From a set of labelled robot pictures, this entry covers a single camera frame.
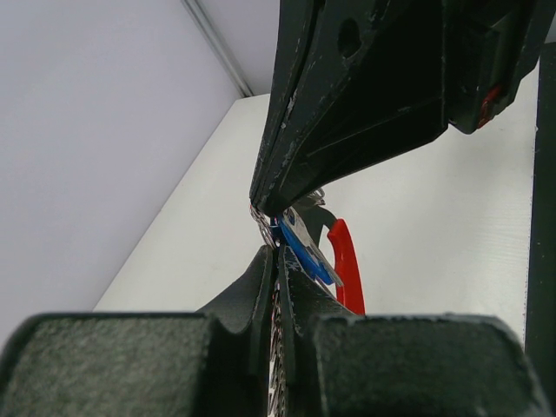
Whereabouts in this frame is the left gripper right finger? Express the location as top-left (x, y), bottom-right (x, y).
top-left (277, 247), bottom-right (553, 416)

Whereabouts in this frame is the silver keyring chain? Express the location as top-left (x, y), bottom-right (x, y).
top-left (247, 186), bottom-right (329, 417)

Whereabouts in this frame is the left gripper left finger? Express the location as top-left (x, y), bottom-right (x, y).
top-left (1, 247), bottom-right (274, 416)

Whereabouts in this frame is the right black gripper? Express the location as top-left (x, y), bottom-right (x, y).
top-left (445, 1), bottom-right (555, 134)

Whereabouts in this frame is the red keyring tag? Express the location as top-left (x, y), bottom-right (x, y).
top-left (327, 219), bottom-right (366, 315)

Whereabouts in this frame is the blue key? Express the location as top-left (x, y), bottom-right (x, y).
top-left (275, 207), bottom-right (343, 287)

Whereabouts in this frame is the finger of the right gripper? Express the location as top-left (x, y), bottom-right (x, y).
top-left (266, 1), bottom-right (448, 215)
top-left (249, 1), bottom-right (324, 213)

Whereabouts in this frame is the left aluminium frame post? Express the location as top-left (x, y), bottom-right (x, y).
top-left (181, 0), bottom-right (255, 98)

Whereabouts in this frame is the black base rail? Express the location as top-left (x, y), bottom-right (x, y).
top-left (526, 52), bottom-right (555, 357)

